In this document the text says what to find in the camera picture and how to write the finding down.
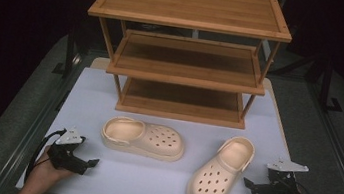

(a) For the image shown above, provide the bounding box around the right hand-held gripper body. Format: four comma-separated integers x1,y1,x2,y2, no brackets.
251,155,311,194

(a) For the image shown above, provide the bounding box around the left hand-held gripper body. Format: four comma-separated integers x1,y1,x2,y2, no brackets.
44,123,94,177

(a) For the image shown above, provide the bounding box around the cream clog shoe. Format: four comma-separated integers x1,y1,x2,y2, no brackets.
97,113,188,164
186,130,257,194

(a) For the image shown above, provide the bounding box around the wooden three-tier shoe rack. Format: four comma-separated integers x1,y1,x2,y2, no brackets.
75,0,298,135

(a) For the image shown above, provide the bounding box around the person's left hand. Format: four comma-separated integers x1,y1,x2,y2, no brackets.
16,142,79,194

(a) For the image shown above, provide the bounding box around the white table mat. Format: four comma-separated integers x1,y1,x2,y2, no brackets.
14,59,328,194

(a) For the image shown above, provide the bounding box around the black metal stand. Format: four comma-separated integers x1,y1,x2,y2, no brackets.
316,58,344,114
51,23,81,79

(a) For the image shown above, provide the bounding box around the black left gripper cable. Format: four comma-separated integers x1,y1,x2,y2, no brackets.
22,123,68,189

